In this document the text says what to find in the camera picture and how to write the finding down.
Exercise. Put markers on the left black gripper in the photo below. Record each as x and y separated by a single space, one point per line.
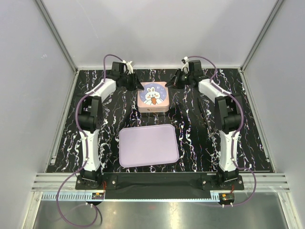
136 84

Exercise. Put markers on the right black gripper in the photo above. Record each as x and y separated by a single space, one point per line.
174 82

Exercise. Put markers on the pink tin lid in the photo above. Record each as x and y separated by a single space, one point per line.
153 93

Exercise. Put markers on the pink chocolate tin box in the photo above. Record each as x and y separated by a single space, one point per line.
157 108

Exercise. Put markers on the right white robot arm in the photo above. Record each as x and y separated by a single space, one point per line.
228 114

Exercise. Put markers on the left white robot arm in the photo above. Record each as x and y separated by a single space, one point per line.
89 118

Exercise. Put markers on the lilac plastic tray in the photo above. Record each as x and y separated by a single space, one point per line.
148 145

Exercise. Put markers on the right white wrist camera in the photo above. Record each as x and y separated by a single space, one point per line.
185 67

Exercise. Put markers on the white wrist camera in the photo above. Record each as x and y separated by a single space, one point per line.
129 67
185 67

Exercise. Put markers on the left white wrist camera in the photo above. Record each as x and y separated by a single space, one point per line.
129 67

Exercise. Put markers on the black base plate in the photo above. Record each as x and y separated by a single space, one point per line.
158 186

